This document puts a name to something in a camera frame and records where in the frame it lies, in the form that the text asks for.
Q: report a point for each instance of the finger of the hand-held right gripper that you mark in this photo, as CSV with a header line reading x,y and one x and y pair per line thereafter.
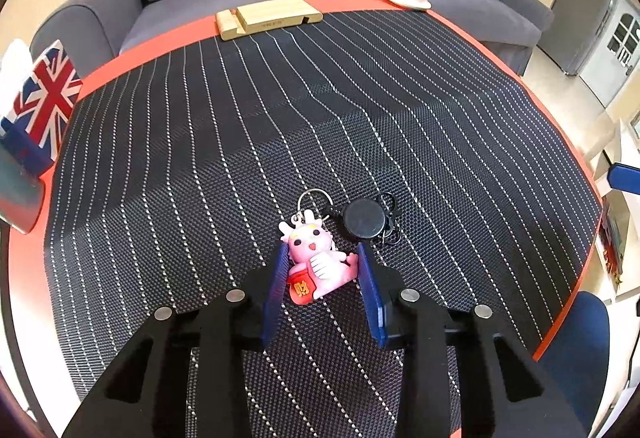
x,y
625,178

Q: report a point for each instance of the white tissue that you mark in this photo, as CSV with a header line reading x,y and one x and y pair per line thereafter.
x,y
15,62

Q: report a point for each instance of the white shelf unit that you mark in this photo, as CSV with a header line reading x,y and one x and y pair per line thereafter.
x,y
617,228

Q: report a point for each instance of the white door with window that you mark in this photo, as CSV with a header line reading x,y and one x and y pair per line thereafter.
x,y
612,52

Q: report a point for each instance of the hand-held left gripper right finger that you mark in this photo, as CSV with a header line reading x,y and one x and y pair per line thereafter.
x,y
372,293

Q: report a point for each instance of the wooden phone stand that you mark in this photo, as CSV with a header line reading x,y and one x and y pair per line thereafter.
x,y
270,15

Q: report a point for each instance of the blue chair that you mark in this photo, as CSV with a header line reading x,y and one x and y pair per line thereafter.
x,y
580,353

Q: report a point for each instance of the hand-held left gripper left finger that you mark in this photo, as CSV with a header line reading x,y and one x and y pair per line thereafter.
x,y
277,288

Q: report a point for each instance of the black round badge reel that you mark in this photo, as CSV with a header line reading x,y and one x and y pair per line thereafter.
x,y
365,218

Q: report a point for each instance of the black striped woven mat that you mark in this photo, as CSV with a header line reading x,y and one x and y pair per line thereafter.
x,y
250,117

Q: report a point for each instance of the grey refrigerator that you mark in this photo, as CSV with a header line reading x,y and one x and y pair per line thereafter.
x,y
575,12

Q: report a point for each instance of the flag print tissue box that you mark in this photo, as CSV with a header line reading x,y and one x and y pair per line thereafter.
x,y
45,102

